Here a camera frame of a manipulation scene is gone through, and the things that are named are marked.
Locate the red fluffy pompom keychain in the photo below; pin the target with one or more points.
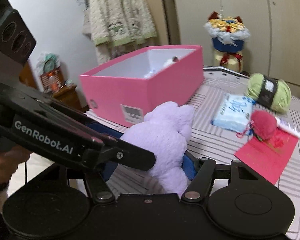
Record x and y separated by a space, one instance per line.
263 125

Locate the green yarn ball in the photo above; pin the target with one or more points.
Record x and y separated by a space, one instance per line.
270 93

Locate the wooden side table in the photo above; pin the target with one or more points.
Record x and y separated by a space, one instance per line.
53 81

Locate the person's left hand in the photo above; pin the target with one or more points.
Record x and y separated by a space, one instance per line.
9 162

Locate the pink storage box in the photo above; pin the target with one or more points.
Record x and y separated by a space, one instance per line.
118 92

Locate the blue wet wipes pack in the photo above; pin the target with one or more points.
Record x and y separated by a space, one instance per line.
234 113

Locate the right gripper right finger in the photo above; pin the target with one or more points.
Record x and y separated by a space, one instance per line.
200 173

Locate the flower bouquet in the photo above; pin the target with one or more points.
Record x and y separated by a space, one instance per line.
228 35

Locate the hanging white green garment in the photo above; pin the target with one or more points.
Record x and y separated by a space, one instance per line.
117 27

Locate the purple white tube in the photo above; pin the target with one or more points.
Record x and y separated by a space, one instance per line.
287 127

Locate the white brown plush toy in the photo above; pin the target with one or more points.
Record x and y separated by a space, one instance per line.
166 64

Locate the red envelope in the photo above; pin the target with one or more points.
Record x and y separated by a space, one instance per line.
268 158

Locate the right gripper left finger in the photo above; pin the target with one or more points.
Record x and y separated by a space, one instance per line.
95 182

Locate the beige wardrobe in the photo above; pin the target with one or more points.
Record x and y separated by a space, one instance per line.
264 34

